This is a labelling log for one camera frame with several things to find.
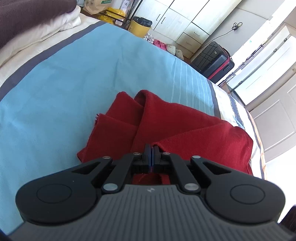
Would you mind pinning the dark brown folded blanket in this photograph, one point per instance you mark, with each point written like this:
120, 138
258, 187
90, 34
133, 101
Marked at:
18, 16

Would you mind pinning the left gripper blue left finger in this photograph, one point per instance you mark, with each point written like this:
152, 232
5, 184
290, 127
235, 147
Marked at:
125, 169

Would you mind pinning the white room door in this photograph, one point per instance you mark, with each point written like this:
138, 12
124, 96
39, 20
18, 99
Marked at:
275, 120

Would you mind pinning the white three-door wardrobe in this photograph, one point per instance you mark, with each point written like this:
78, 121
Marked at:
191, 25

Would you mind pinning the cream striped bed cover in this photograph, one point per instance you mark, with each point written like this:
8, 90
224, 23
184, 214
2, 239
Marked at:
32, 42

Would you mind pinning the pink slippers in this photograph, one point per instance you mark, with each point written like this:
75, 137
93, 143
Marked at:
160, 44

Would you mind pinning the yellow trash bin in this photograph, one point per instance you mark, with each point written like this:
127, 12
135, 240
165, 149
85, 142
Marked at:
139, 26

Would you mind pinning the brown paper bag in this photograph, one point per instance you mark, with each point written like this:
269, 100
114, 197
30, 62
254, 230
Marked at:
96, 6

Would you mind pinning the light blue bed sheet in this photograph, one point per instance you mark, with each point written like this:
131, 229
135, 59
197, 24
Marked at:
48, 106

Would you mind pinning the red knit sweater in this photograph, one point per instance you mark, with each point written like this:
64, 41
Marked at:
133, 122

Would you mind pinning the yellow plastic bag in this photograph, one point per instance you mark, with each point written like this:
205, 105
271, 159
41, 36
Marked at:
113, 16

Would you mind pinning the black and red suitcase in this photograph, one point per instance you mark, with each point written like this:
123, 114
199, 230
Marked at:
214, 62

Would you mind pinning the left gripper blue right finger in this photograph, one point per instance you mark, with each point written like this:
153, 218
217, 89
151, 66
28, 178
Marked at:
175, 167

